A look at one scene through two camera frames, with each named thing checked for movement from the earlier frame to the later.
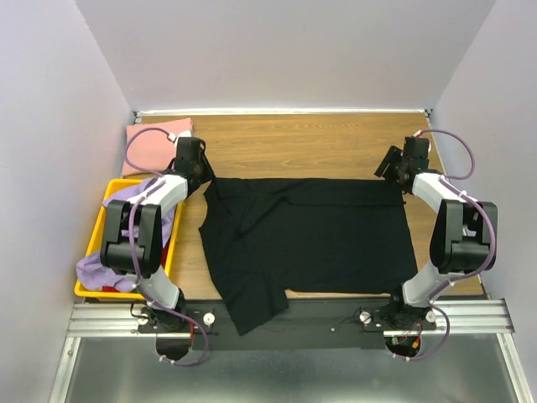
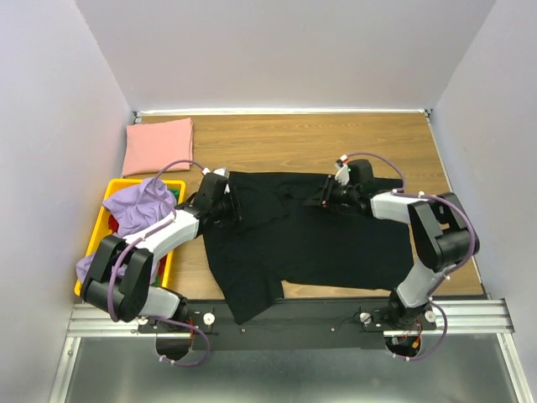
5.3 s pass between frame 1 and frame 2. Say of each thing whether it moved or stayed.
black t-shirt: stayed
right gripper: moved
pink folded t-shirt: stayed
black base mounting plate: stayed
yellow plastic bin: stayed
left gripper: moved
